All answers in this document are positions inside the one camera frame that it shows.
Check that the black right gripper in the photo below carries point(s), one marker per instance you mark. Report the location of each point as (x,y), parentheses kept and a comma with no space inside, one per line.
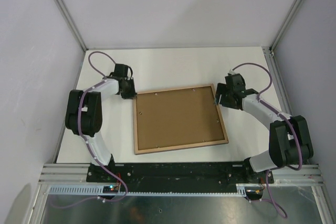
(221,89)

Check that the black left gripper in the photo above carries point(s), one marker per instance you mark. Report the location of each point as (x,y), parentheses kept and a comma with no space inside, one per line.
(129,95)

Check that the brown cardboard backing board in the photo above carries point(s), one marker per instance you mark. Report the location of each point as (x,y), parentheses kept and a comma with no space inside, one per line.
(178,119)

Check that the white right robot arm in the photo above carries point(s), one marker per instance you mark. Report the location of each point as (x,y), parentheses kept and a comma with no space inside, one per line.
(289,137)

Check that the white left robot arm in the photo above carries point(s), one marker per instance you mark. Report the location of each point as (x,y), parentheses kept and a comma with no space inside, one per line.
(84,115)

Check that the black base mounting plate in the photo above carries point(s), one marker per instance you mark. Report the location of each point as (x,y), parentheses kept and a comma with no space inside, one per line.
(182,177)

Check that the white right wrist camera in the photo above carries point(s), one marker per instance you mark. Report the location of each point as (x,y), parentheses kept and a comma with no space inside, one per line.
(231,72)

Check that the grey slotted cable duct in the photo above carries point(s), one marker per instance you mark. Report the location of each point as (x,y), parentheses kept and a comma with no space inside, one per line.
(238,190)

